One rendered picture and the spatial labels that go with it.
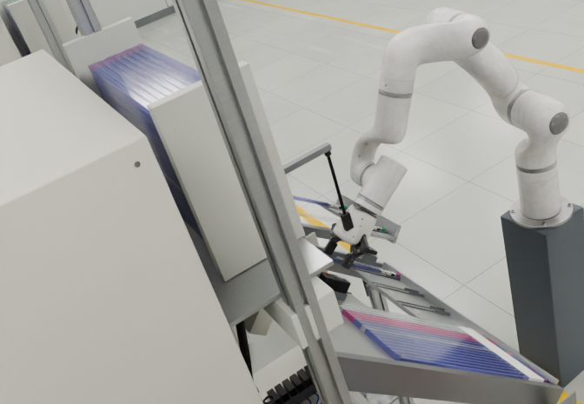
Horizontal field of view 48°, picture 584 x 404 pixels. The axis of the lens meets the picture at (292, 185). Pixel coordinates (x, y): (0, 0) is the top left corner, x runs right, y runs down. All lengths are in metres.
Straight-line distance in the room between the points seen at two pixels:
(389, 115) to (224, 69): 0.97
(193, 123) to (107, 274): 0.25
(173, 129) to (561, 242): 1.53
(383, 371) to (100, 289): 0.56
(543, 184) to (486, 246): 1.18
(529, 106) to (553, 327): 0.81
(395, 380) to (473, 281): 1.85
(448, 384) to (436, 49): 0.82
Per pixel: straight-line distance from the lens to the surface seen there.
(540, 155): 2.06
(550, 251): 2.20
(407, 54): 1.71
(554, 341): 2.46
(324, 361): 1.08
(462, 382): 1.40
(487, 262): 3.16
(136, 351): 0.95
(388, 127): 1.75
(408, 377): 1.28
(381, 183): 1.81
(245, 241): 1.07
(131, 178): 0.84
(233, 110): 0.82
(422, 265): 3.20
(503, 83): 1.90
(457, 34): 1.71
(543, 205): 2.16
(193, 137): 0.97
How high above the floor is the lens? 2.02
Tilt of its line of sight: 29 degrees down
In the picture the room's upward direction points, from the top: 18 degrees counter-clockwise
